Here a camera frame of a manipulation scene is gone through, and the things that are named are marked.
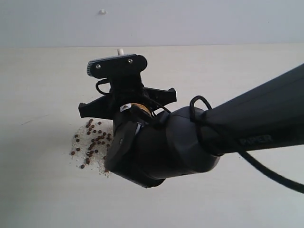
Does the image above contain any wooden paint brush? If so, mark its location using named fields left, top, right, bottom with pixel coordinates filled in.
left=117, top=48, right=124, bottom=55

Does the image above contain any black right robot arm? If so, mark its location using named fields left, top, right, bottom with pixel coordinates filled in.
left=78, top=65, right=304, bottom=193

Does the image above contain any pile of beans and grit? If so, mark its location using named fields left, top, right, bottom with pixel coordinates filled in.
left=69, top=118, right=114, bottom=178

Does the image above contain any white wall plug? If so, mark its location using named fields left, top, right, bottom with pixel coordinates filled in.
left=99, top=9, right=107, bottom=15

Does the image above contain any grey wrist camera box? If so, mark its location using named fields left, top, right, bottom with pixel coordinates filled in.
left=86, top=54, right=148, bottom=79

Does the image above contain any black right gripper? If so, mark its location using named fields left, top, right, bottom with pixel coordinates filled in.
left=78, top=74, right=176, bottom=120

